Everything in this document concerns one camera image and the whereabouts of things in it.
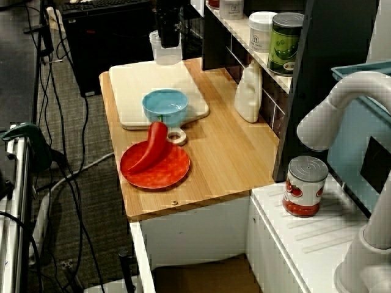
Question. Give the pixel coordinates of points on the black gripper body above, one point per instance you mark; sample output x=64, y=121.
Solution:
x=168, y=21

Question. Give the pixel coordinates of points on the beige paper tag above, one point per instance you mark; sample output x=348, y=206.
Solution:
x=56, y=18

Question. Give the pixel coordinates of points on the aluminium frame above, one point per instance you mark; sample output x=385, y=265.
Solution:
x=18, y=183

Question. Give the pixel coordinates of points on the clear plastic jar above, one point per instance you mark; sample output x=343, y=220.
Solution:
x=169, y=56

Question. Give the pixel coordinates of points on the black stick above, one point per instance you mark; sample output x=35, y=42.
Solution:
x=126, y=271

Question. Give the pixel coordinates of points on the green clamp tool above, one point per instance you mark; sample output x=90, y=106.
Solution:
x=27, y=143

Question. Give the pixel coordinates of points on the small metal floor bracket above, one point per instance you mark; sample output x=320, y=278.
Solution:
x=67, y=264

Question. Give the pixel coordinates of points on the pale wooden cutting board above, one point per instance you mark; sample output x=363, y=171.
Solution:
x=128, y=91

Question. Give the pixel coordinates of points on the white detergent bottle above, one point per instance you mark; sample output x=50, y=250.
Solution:
x=249, y=97

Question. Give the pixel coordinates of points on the clear jar with white lid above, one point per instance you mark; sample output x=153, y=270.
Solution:
x=232, y=9
x=259, y=33

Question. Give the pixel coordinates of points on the black keyboard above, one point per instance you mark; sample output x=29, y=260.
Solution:
x=104, y=5

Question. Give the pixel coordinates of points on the green peas can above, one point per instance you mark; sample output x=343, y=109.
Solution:
x=282, y=45

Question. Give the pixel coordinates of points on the tomato can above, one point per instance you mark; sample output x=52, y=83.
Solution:
x=304, y=189

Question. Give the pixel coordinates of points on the black computer tower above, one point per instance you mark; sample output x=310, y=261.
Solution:
x=100, y=45

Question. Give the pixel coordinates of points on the light blue bowl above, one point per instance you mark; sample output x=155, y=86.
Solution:
x=165, y=105

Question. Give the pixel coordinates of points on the white toy kitchen cabinet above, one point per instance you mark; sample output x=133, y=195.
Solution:
x=198, y=232

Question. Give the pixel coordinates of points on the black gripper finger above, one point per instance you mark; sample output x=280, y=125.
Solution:
x=170, y=39

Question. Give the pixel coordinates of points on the red toy pepper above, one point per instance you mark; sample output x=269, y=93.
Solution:
x=154, y=143

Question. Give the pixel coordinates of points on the red plate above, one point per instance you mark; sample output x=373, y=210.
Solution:
x=165, y=171

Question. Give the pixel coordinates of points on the teal plastic bin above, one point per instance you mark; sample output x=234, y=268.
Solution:
x=348, y=137

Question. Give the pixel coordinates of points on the grey toy faucet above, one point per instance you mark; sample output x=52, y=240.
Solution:
x=342, y=97

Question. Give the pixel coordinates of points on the black stand pole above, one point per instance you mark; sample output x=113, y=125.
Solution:
x=46, y=42

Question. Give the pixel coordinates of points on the dark grey shelf unit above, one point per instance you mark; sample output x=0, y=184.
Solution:
x=330, y=45

